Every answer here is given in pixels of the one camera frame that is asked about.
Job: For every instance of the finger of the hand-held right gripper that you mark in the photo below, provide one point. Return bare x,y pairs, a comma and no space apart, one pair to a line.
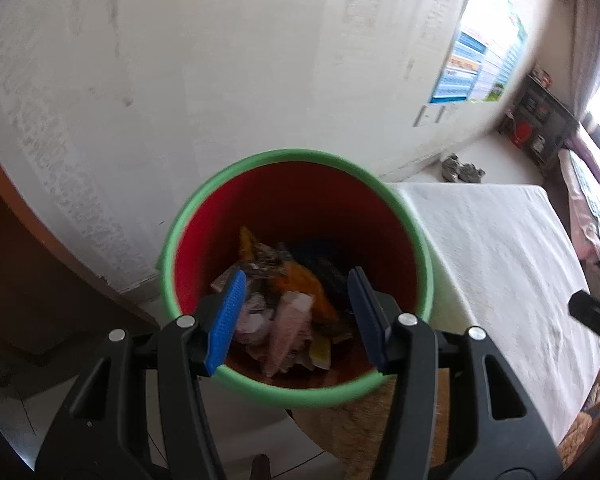
597,317

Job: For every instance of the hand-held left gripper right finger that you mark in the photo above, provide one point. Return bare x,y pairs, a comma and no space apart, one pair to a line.
370,320

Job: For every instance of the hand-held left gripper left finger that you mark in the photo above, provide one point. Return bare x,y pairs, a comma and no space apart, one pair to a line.
225,325

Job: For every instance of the small pale pink wrapper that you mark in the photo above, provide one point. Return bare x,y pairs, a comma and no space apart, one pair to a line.
252,320

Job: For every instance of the yellow and white wrapper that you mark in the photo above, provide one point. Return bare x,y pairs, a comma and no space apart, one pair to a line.
322,355

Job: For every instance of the pile of snack wrappers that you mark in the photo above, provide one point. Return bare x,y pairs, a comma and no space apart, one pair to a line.
290,330

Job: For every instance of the silver and black wrapper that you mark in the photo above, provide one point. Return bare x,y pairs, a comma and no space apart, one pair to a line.
267,257

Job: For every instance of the orange snack wrapper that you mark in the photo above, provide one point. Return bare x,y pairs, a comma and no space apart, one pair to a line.
300,280

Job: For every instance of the yellow printed snack wrapper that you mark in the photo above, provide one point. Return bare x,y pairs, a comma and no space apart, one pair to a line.
246,242

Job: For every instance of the red bucket with green rim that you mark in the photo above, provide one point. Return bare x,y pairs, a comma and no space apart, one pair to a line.
305,200

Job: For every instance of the orange patterned cloth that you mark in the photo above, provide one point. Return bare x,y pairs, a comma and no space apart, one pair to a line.
587,420

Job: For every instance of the white cloth covered table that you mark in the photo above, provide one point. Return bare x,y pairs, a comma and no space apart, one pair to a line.
505,270

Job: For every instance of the pink bed sheet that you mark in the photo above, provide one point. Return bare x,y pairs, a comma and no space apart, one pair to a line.
580,210

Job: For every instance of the purple pillow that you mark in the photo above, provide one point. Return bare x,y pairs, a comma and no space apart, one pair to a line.
587,155

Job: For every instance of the grey shoe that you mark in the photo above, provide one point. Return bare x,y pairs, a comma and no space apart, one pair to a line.
450,167
471,172

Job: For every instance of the brown wooden cabinet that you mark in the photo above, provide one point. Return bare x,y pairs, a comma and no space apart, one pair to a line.
40,270

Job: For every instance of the red bag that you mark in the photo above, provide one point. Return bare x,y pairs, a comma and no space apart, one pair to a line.
521,135

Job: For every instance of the dark metal shelf rack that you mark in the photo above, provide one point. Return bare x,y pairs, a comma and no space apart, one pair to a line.
545,120

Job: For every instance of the beige curtain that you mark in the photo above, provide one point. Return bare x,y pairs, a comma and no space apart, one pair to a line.
585,35

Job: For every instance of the white wall socket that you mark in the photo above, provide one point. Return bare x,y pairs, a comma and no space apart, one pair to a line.
423,116

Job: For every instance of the white wall switch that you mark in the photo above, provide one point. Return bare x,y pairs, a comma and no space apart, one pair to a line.
442,113

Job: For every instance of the blue wall poster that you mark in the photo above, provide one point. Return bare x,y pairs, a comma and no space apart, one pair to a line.
460,70

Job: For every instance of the white grid wall poster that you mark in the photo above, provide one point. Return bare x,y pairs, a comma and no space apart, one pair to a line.
490,72

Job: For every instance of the green wall poster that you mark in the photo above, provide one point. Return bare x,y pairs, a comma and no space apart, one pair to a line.
512,55

